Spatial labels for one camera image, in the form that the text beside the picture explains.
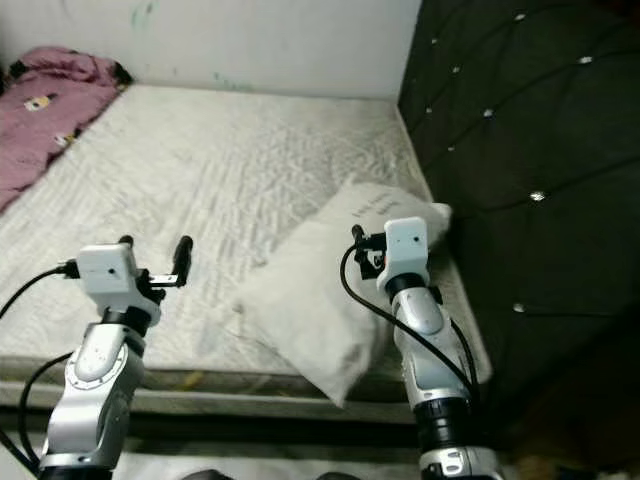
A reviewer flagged white lettered pillow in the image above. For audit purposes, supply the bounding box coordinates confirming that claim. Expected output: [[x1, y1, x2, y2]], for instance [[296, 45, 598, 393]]
[[235, 178, 453, 406]]

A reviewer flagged grey quilted mattress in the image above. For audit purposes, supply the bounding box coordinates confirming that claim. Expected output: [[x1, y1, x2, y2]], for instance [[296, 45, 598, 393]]
[[0, 85, 491, 411]]

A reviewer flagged purple cartoon print blanket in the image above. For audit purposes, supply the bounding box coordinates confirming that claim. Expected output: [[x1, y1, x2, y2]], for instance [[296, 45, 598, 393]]
[[0, 45, 126, 211]]

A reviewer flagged black tufted headboard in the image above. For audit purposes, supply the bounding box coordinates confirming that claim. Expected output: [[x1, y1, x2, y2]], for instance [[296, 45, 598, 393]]
[[398, 0, 640, 471]]

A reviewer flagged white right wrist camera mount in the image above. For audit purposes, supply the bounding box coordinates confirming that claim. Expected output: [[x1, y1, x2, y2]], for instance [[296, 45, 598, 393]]
[[378, 217, 431, 296]]

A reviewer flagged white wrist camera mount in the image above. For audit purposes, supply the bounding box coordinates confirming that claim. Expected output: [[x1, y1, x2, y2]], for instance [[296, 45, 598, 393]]
[[378, 217, 431, 296], [77, 245, 161, 326]]

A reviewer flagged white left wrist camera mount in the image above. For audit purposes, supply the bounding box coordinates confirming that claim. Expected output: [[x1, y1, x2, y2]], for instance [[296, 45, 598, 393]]
[[77, 245, 161, 326]]

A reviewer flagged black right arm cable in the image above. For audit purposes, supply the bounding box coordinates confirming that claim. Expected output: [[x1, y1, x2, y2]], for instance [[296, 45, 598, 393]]
[[340, 245, 479, 391]]

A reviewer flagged long black left arm cable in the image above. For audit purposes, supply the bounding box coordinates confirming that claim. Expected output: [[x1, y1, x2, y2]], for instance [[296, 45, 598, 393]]
[[0, 265, 81, 471]]

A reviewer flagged short black left arm cable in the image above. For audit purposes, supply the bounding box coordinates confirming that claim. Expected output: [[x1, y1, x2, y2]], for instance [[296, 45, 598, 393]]
[[20, 352, 71, 461]]

